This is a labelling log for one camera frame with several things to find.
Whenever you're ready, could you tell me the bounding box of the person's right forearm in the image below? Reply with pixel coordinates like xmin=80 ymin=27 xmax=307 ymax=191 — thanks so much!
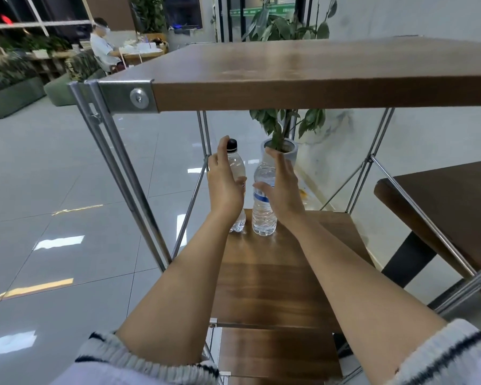
xmin=284 ymin=212 xmax=450 ymax=385

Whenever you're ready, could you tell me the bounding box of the slim blue label plastic bottle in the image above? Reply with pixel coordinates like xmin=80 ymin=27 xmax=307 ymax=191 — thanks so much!
xmin=252 ymin=156 xmax=278 ymax=237

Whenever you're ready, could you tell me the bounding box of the orange label black cap bottle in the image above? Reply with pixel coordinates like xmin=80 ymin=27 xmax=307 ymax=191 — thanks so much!
xmin=224 ymin=138 xmax=248 ymax=233

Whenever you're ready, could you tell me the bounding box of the wooden metal shelf rack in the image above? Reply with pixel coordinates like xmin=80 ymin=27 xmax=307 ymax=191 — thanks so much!
xmin=68 ymin=36 xmax=481 ymax=385

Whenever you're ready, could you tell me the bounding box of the background wooden table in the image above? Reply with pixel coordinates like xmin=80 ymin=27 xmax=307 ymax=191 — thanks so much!
xmin=116 ymin=45 xmax=168 ymax=66

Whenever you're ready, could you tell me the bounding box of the person's left forearm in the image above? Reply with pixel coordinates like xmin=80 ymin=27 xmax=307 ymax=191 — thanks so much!
xmin=116 ymin=212 xmax=235 ymax=366

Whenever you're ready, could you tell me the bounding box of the green sofa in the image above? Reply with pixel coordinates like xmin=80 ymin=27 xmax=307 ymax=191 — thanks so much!
xmin=0 ymin=74 xmax=48 ymax=121

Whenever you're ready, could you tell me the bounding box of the person's left hand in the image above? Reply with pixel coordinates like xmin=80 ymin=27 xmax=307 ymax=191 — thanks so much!
xmin=206 ymin=136 xmax=247 ymax=225

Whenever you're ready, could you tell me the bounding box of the green potted plant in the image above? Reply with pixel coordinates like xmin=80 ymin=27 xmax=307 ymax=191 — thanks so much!
xmin=244 ymin=0 xmax=338 ymax=153

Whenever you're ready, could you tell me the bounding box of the green armchair with patterned cushion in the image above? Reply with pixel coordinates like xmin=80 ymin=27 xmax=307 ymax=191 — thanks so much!
xmin=44 ymin=50 xmax=105 ymax=106

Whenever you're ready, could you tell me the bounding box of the white plant pot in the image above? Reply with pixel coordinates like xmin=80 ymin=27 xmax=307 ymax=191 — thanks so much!
xmin=262 ymin=138 xmax=298 ymax=167

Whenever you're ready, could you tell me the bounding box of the tall background potted plant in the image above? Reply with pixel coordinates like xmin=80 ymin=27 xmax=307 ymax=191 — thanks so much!
xmin=128 ymin=0 xmax=168 ymax=35

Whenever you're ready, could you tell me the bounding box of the black metal table frame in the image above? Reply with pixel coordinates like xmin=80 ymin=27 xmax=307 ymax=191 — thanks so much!
xmin=382 ymin=230 xmax=439 ymax=289

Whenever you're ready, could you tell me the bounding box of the person's right hand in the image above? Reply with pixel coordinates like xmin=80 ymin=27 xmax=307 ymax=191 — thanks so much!
xmin=252 ymin=147 xmax=306 ymax=229

